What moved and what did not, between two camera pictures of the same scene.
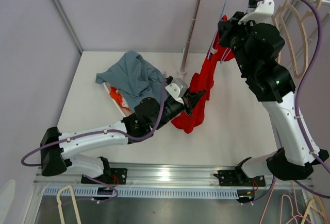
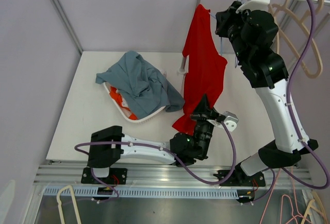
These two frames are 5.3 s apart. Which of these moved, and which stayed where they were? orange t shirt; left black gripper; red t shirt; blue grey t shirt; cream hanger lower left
Moved: red t shirt; left black gripper
Stayed: orange t shirt; cream hanger lower left; blue grey t shirt
